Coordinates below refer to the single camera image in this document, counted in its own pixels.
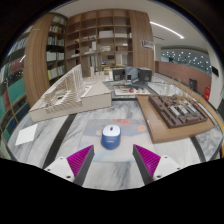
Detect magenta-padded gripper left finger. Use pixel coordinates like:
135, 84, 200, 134
44, 144, 96, 187

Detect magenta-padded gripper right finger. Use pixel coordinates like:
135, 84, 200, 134
132, 143, 182, 186

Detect blue and white computer mouse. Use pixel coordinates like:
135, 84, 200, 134
100, 124, 122, 150

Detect pale printed mouse pad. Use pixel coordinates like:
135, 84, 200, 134
78, 118, 157, 164

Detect wooden base board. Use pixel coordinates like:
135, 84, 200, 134
135, 93, 216, 144

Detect white paper sheet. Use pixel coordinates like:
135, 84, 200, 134
14, 123, 39, 147

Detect dark brown architectural model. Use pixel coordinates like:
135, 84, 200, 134
148, 93, 209, 129

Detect white architectural model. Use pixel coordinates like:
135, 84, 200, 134
28, 64, 113, 123

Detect small model on white base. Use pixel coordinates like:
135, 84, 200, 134
113, 84, 151, 98

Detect red floor sign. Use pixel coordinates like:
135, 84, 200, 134
203, 85, 212, 101

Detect bookshelf with books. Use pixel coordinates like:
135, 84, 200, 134
0, 13, 68, 141

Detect grey architectural model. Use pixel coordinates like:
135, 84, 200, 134
111, 66, 153, 83

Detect group of small ceiling lights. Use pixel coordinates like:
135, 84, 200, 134
161, 49, 211, 73

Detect long ceiling light strip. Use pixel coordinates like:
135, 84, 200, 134
149, 21, 185, 40

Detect wooden shelf unit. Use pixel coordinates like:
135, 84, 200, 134
64, 9, 156, 78

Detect wall sign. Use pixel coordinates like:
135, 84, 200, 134
140, 39, 155, 51

